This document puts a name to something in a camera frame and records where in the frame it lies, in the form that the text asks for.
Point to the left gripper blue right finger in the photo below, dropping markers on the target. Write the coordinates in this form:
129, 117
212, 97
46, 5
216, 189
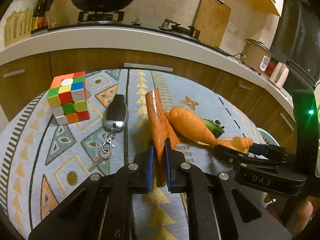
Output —
167, 150

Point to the orange snack wrapper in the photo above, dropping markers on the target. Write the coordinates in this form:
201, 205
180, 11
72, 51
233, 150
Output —
160, 130

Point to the green leafy vegetable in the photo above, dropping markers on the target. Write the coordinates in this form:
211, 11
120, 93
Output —
215, 127

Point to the black gas stove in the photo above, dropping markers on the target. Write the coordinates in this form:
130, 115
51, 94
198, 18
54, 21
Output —
116, 19

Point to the person's right hand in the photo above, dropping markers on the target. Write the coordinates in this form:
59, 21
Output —
302, 213

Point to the light blue perforated trash basket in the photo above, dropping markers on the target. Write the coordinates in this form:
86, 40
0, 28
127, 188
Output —
269, 140

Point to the beige slotted basket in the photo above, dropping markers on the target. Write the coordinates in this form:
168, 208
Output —
18, 27

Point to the wooden cutting board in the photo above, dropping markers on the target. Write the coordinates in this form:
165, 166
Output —
211, 19

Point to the dark sauce bottle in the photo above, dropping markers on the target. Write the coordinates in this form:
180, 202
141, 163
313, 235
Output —
42, 18

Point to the black car key fob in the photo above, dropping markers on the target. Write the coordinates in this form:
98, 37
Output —
116, 115

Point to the silver key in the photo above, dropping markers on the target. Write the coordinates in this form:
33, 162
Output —
105, 150

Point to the colourful rubik's cube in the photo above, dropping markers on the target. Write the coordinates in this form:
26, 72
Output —
68, 99

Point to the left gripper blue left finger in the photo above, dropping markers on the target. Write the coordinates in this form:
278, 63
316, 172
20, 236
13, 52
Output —
149, 171

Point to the beige rice cooker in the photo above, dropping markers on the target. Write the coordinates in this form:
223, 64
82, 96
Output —
255, 55

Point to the white electric kettle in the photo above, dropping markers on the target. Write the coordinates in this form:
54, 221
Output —
279, 75

